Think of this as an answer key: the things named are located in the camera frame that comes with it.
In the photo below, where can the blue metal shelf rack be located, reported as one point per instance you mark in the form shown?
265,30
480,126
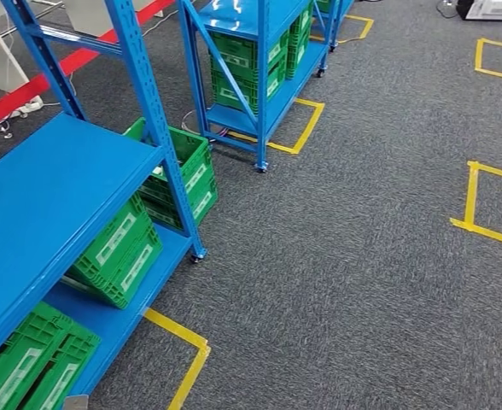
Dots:
336,25
42,198
243,11

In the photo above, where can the yellow floor tape marking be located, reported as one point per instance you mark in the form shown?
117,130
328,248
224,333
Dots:
472,192
479,56

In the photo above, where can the white power strip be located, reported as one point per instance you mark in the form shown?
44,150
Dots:
29,106

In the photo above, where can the red barrier belt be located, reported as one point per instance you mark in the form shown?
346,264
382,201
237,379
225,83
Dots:
20,97

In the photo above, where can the white desk panel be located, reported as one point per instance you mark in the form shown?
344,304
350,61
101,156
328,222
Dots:
3,62

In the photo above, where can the white electronic device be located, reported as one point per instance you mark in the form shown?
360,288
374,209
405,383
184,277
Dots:
490,8

